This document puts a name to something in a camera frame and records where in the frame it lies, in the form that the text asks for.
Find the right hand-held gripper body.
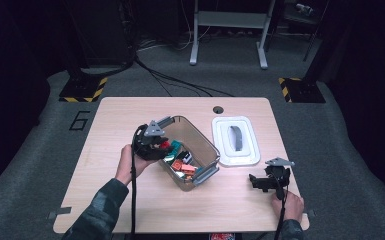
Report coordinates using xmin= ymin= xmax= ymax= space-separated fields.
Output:
xmin=264 ymin=157 xmax=296 ymax=201

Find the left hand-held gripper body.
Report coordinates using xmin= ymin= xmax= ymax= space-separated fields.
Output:
xmin=131 ymin=119 xmax=166 ymax=162

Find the black and white toy brick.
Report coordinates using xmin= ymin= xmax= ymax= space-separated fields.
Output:
xmin=177 ymin=150 xmax=193 ymax=165

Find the clear plastic storage bin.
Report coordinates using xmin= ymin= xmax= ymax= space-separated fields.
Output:
xmin=144 ymin=114 xmax=222 ymax=192

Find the person's left hand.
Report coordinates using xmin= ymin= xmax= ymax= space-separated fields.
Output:
xmin=114 ymin=143 xmax=152 ymax=187

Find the person's right hand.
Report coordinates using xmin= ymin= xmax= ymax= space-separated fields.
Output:
xmin=270 ymin=188 xmax=305 ymax=223

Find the white bin lid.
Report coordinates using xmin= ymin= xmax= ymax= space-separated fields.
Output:
xmin=211 ymin=115 xmax=262 ymax=167

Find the red label sticker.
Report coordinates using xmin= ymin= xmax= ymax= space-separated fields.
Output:
xmin=209 ymin=232 xmax=238 ymax=240

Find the black striped-edge stand base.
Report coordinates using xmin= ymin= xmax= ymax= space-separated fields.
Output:
xmin=278 ymin=77 xmax=327 ymax=104
xmin=58 ymin=76 xmax=109 ymax=103

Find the black equipment cabinet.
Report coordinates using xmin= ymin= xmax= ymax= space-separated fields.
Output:
xmin=63 ymin=0 xmax=135 ymax=66

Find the grey device on shelf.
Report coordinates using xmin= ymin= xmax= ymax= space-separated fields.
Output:
xmin=295 ymin=2 xmax=314 ymax=17

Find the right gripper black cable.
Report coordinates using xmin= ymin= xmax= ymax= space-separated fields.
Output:
xmin=272 ymin=174 xmax=289 ymax=240

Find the black floor cable bundle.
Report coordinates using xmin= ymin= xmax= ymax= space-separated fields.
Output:
xmin=79 ymin=54 xmax=235 ymax=98

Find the white metal desk frame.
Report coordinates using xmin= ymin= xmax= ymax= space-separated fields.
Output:
xmin=189 ymin=0 xmax=276 ymax=70

